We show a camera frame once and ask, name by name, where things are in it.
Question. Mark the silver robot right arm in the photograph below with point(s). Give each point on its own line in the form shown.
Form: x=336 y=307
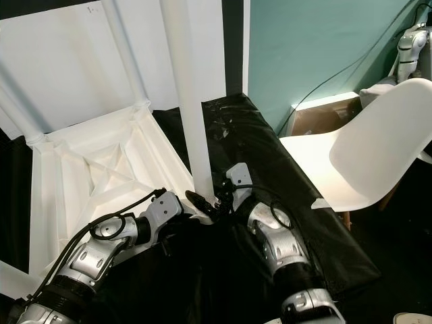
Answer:
x=283 y=250

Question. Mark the black cloth cover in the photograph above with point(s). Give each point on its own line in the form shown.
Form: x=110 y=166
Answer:
x=290 y=175

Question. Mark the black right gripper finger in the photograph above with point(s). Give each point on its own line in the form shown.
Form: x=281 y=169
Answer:
x=199 y=200

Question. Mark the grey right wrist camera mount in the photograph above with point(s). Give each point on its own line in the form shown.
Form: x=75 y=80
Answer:
x=238 y=179

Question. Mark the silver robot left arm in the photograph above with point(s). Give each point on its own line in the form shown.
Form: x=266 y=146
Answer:
x=91 y=263

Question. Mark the white plastic chair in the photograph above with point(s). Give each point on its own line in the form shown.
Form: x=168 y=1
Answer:
x=371 y=148

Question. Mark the grey cushion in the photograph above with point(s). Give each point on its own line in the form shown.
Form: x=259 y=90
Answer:
x=378 y=93

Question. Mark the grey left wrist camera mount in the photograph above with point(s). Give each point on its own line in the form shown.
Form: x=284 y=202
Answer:
x=165 y=206

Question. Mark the white grey machine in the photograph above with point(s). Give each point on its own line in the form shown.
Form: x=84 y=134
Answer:
x=415 y=50

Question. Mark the white plastic table top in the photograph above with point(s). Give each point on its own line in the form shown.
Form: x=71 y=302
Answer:
x=101 y=175

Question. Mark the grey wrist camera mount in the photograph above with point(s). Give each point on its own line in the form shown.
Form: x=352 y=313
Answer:
x=165 y=206
x=238 y=179

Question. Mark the white slipper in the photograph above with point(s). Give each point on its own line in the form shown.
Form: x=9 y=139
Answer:
x=412 y=318

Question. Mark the black vertical post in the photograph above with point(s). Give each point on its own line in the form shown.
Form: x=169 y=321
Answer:
x=233 y=40

